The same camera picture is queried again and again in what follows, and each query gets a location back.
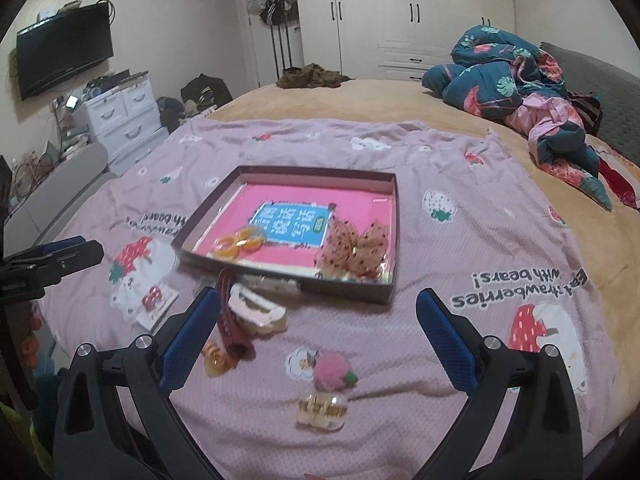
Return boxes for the olive clothing on bed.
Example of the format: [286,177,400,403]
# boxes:
[277,63,352,89]

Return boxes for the dark cardboard tray box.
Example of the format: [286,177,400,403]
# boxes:
[172,166,399,304]

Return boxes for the pink fluffy strawberry clip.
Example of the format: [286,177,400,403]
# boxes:
[314,351,358,392]

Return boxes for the black bag on floor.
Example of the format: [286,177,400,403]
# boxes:
[180,74,233,110]

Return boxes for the teal floral quilt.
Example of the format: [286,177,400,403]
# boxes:
[422,25,612,210]

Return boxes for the tan bed cover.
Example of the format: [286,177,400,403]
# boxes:
[207,79,639,434]

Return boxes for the white flower earrings card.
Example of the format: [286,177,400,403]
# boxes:
[239,274,300,295]

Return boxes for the red dotted scrunchies in bag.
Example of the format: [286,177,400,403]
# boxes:
[314,216,390,280]

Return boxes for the cream white hair claw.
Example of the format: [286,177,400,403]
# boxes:
[228,283,288,336]

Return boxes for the hanging bags on door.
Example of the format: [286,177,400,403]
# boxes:
[246,0,299,27]

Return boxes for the orange yellow hair clips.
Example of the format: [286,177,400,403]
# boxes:
[210,226,266,260]

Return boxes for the pink book in tray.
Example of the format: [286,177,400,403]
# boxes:
[183,183,395,281]

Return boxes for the pink strawberry bear blanket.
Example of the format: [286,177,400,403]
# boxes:
[40,119,617,479]

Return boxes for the pearl flower hair claw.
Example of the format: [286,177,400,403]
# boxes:
[296,392,348,432]

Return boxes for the black wall television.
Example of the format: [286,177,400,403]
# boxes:
[15,2,114,101]

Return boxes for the grey bench seat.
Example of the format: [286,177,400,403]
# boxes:
[3,143,116,256]

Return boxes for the grey headboard cushion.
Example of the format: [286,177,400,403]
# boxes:
[540,42,640,165]

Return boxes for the white wardrobe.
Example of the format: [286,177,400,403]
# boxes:
[298,0,515,80]

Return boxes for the white drawer cabinet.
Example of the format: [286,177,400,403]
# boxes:
[73,73,169,177]

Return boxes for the dark red hair clip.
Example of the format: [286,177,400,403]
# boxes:
[216,268,255,361]

